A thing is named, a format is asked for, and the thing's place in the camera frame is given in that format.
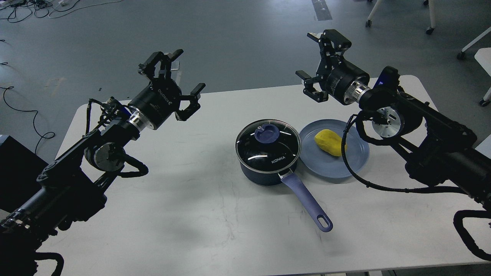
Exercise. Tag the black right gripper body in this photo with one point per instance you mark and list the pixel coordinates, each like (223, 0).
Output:
(339, 79)

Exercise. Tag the glass pot lid blue knob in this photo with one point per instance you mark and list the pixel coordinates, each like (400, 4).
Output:
(268, 145)

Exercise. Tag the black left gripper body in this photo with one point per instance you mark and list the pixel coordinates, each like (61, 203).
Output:
(157, 102)

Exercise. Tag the black box at left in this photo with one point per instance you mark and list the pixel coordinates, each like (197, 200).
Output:
(19, 169)

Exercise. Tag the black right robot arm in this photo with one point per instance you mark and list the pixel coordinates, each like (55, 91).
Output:
(438, 151)

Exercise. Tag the blue round plate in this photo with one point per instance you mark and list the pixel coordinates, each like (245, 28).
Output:
(356, 155)

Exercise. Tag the white furniture leg right edge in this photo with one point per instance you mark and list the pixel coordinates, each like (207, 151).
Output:
(483, 57)

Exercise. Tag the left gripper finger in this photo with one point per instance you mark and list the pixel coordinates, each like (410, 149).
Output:
(194, 105)
(158, 66)

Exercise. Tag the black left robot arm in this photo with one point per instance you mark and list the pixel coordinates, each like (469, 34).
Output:
(43, 198)

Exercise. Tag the dark blue saucepan purple handle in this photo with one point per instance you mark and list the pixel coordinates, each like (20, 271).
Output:
(288, 177)

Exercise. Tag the yellow potato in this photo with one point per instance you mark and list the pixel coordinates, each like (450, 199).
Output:
(329, 142)

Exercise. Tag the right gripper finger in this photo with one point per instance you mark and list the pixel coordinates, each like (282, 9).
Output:
(309, 89)
(332, 45)

